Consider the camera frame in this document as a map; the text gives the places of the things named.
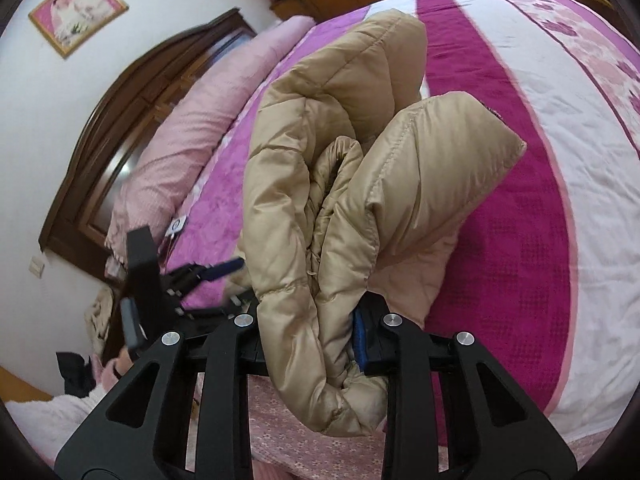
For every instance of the white blanket controller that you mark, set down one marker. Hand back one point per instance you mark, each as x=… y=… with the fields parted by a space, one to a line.
x=176 y=226

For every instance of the pink rolled quilt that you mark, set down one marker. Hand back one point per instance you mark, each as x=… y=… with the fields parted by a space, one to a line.
x=183 y=144

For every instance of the dark wooden headboard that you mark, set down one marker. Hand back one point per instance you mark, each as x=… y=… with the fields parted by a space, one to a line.
x=119 y=128

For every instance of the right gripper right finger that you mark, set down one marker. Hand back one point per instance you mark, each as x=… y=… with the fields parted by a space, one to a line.
x=453 y=411

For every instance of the beige puffer jacket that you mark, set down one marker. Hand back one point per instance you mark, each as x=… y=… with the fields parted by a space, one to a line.
x=356 y=183

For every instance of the person left hand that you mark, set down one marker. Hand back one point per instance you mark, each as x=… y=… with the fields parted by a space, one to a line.
x=107 y=375

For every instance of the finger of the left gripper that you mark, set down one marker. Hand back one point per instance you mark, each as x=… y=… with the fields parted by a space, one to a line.
x=183 y=280
x=234 y=305

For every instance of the purple floral bedspread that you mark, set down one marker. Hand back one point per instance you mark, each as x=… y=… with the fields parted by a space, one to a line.
x=546 y=270

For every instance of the framed wall picture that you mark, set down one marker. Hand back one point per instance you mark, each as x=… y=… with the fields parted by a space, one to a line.
x=67 y=24

